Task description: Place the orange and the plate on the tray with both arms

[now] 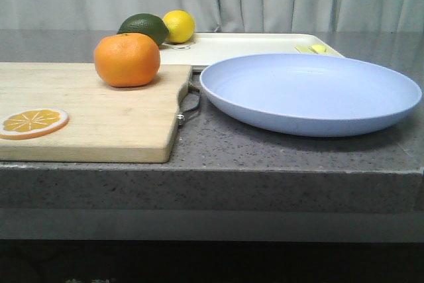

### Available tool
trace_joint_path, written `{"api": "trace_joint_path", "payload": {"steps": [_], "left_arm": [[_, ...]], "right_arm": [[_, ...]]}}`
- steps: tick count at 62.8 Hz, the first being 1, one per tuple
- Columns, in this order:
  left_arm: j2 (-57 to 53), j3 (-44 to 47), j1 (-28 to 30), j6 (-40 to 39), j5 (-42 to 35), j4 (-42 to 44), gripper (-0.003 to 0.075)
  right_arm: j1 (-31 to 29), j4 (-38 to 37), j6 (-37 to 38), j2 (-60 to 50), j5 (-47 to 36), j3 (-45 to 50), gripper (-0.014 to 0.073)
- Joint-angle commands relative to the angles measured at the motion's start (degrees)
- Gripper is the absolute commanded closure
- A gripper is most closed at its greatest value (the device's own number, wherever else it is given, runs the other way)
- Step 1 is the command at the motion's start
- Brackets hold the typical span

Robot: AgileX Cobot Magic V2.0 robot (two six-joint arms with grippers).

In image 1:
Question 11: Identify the orange mandarin fruit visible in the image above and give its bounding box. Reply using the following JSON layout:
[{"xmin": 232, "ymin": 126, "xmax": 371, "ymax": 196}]
[{"xmin": 93, "ymin": 33, "xmax": 160, "ymax": 87}]

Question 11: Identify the orange slice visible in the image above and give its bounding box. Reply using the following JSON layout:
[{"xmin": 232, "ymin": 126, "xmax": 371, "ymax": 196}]
[{"xmin": 1, "ymin": 108, "xmax": 69, "ymax": 140}]

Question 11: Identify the green lime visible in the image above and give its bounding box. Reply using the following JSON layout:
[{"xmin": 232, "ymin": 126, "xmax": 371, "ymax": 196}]
[{"xmin": 117, "ymin": 13, "xmax": 169, "ymax": 46}]

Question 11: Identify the wooden cutting board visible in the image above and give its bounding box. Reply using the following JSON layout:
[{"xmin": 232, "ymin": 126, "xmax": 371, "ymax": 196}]
[{"xmin": 1, "ymin": 62, "xmax": 191, "ymax": 163}]

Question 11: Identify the yellow lemon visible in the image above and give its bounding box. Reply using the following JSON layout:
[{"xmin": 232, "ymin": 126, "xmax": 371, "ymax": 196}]
[{"xmin": 163, "ymin": 10, "xmax": 195, "ymax": 44}]

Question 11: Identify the metal cutting board handle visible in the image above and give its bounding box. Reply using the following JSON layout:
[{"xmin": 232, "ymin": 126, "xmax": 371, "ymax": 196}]
[{"xmin": 177, "ymin": 82, "xmax": 201, "ymax": 127}]

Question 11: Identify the light blue plate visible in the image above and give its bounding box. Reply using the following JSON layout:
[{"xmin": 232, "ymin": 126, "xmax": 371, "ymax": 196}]
[{"xmin": 199, "ymin": 53, "xmax": 422, "ymax": 137}]

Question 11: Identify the cream rectangular tray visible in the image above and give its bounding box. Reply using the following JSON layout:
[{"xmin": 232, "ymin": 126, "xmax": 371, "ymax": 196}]
[{"xmin": 160, "ymin": 33, "xmax": 342, "ymax": 70}]

